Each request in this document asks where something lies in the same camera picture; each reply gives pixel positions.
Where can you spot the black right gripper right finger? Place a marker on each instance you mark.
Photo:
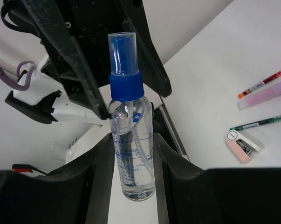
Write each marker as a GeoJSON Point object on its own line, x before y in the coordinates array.
{"type": "Point", "coordinates": [187, 194]}

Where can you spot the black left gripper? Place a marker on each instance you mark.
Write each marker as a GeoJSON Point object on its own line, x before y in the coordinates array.
{"type": "Point", "coordinates": [78, 30]}

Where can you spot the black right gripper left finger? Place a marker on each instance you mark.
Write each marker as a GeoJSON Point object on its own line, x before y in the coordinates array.
{"type": "Point", "coordinates": [76, 193]}

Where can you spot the blue cap spray bottle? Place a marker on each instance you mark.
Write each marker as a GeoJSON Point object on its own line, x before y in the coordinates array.
{"type": "Point", "coordinates": [131, 119]}

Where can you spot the purple highlighter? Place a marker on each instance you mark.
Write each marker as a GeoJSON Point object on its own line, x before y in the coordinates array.
{"type": "Point", "coordinates": [259, 97]}

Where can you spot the pink mini stapler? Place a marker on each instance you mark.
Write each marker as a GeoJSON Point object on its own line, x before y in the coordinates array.
{"type": "Point", "coordinates": [241, 146]}

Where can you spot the orange ink pen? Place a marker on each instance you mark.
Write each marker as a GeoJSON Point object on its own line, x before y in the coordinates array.
{"type": "Point", "coordinates": [260, 84]}

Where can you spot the green ink pen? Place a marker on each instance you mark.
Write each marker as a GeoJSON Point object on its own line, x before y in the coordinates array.
{"type": "Point", "coordinates": [256, 123]}

